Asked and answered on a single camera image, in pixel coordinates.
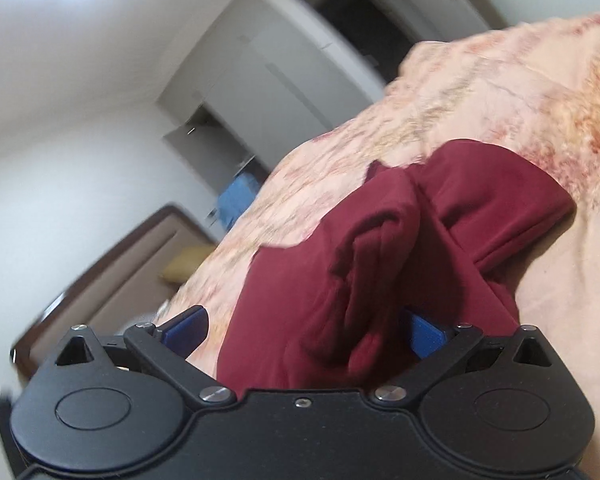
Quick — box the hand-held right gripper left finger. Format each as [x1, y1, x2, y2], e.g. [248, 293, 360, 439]
[54, 305, 237, 411]

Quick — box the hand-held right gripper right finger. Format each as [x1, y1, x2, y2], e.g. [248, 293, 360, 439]
[370, 308, 551, 411]

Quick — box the dark red sweater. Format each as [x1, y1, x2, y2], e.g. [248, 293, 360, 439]
[215, 139, 577, 396]

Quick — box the mustard yellow pillow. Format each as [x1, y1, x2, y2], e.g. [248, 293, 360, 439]
[160, 245, 217, 284]

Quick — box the brown padded bed headboard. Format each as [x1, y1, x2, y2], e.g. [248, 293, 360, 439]
[10, 202, 220, 382]

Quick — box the blue garment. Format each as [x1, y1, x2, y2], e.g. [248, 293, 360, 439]
[216, 174, 259, 232]

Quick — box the floral peach quilt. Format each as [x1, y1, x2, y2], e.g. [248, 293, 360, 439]
[152, 10, 600, 466]

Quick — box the grey built-in wardrobe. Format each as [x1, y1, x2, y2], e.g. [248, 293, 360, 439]
[155, 0, 388, 201]

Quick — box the white room door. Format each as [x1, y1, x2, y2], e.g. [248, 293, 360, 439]
[372, 0, 510, 43]

